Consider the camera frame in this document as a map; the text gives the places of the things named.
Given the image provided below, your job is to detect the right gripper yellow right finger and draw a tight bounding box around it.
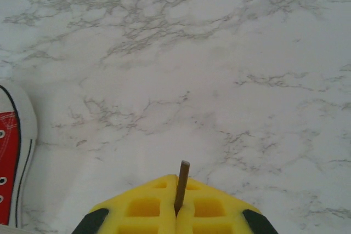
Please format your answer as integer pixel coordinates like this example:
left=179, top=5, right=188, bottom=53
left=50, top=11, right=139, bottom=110
left=177, top=176, right=279, bottom=234

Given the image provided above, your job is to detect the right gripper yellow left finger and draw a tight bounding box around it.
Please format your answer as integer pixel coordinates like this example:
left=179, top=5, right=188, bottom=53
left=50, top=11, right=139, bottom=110
left=71, top=174, right=178, bottom=234

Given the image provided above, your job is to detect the white shoelace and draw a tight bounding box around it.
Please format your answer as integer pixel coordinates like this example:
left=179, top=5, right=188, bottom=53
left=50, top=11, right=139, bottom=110
left=173, top=159, right=190, bottom=215

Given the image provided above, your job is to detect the red canvas sneaker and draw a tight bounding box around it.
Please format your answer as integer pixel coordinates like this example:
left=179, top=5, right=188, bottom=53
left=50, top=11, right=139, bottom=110
left=0, top=80, right=38, bottom=229

